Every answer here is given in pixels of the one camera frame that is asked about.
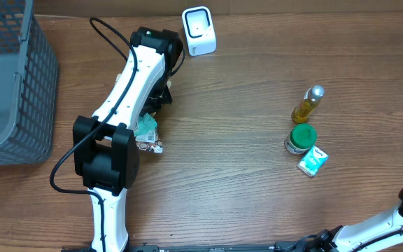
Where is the teal tissue pack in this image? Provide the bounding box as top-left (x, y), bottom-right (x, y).
top-left (134, 113), bottom-right (157, 137)
top-left (297, 146), bottom-right (329, 177)

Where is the snack packet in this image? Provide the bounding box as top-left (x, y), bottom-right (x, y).
top-left (109, 76), bottom-right (162, 153)

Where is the yellow liquid bottle silver cap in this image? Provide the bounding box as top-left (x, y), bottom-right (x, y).
top-left (291, 85), bottom-right (325, 124)

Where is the green lid white jar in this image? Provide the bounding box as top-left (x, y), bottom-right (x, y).
top-left (284, 123), bottom-right (318, 155)

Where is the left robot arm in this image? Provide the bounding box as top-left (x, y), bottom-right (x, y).
top-left (73, 27), bottom-right (183, 251)

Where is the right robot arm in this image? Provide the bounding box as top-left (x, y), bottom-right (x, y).
top-left (303, 189), bottom-right (403, 252)

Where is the white barcode scanner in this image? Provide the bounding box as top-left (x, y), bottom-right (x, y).
top-left (181, 6), bottom-right (217, 57)

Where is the grey plastic shopping basket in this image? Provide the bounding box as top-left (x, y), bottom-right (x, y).
top-left (0, 1), bottom-right (59, 165)

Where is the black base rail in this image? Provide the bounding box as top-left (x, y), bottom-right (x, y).
top-left (122, 240), bottom-right (309, 252)

